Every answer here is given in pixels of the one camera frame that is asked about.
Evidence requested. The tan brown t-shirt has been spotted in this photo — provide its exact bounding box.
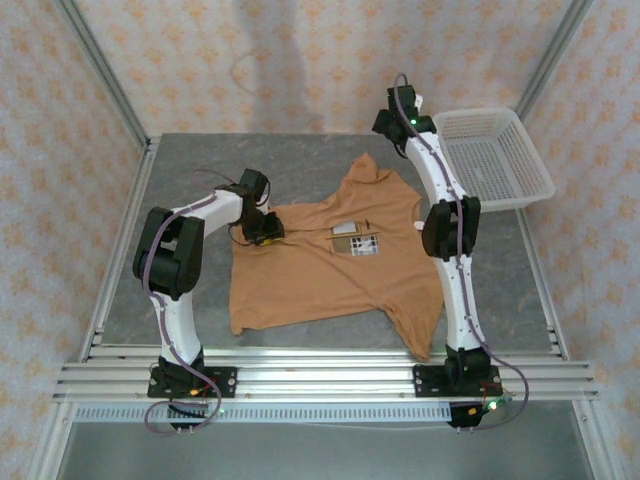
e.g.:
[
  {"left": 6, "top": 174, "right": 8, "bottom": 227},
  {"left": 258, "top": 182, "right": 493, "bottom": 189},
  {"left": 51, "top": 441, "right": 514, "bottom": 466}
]
[{"left": 228, "top": 153, "right": 445, "bottom": 364}]

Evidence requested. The aluminium frame post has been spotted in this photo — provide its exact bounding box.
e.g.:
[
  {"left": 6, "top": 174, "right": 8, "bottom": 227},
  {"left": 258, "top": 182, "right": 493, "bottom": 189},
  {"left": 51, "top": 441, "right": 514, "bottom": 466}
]
[
  {"left": 52, "top": 0, "right": 151, "bottom": 146},
  {"left": 513, "top": 0, "right": 596, "bottom": 121}
]

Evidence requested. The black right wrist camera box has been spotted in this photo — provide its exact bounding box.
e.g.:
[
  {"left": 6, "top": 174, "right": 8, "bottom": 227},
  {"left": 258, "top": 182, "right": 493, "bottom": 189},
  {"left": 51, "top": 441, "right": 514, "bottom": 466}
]
[{"left": 384, "top": 84, "right": 426, "bottom": 120}]

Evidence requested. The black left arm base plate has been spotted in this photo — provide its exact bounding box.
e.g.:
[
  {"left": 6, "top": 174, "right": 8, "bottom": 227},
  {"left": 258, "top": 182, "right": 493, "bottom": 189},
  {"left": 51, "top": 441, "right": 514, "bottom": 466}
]
[{"left": 146, "top": 366, "right": 239, "bottom": 400}]

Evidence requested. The aluminium mounting rail beam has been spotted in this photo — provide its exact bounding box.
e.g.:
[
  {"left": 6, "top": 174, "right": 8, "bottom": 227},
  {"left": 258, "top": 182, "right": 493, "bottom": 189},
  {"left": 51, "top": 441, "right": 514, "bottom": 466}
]
[{"left": 52, "top": 347, "right": 600, "bottom": 401}]

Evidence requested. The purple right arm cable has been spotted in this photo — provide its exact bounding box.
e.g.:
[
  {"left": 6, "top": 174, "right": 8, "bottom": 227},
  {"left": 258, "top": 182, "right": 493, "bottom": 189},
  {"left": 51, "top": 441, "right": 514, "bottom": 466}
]
[{"left": 393, "top": 73, "right": 530, "bottom": 431}]

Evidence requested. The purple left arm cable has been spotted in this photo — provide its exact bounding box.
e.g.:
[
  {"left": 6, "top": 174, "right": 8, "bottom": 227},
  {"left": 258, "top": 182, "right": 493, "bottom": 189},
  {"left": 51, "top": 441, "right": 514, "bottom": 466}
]
[{"left": 141, "top": 168, "right": 241, "bottom": 437}]

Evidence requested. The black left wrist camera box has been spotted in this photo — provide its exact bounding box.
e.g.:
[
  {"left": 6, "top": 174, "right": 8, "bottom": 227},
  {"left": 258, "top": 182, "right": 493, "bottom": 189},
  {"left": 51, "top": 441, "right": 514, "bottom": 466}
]
[{"left": 237, "top": 168, "right": 271, "bottom": 204}]

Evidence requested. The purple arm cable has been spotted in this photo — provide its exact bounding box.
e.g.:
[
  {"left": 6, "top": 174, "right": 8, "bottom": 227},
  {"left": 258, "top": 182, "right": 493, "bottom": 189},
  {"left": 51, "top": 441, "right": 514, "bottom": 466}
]
[
  {"left": 141, "top": 168, "right": 241, "bottom": 437},
  {"left": 393, "top": 73, "right": 530, "bottom": 431}
]

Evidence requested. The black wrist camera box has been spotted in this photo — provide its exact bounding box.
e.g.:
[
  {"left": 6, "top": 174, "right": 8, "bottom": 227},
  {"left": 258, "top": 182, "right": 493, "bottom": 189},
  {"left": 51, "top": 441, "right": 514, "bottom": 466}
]
[
  {"left": 384, "top": 84, "right": 426, "bottom": 120},
  {"left": 237, "top": 168, "right": 271, "bottom": 204}
]

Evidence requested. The slotted grey cable tray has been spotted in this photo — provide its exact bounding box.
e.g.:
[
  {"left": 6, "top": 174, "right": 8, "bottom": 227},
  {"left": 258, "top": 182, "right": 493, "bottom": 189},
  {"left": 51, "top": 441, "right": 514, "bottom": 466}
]
[{"left": 72, "top": 402, "right": 454, "bottom": 424}]

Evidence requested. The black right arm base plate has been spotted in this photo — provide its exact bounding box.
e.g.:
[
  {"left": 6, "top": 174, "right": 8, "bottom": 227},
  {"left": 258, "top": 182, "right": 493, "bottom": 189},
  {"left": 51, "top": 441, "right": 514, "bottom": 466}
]
[{"left": 412, "top": 363, "right": 503, "bottom": 400}]

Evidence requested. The white perforated plastic basket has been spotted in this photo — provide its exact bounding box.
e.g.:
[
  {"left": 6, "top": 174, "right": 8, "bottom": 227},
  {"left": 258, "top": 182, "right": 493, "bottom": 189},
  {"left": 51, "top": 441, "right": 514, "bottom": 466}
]
[{"left": 431, "top": 106, "right": 557, "bottom": 215}]

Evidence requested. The aluminium frame leg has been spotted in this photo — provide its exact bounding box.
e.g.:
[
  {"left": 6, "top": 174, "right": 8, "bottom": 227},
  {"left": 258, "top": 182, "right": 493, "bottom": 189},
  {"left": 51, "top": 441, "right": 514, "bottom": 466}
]
[
  {"left": 29, "top": 399, "right": 76, "bottom": 480},
  {"left": 572, "top": 399, "right": 621, "bottom": 480}
]

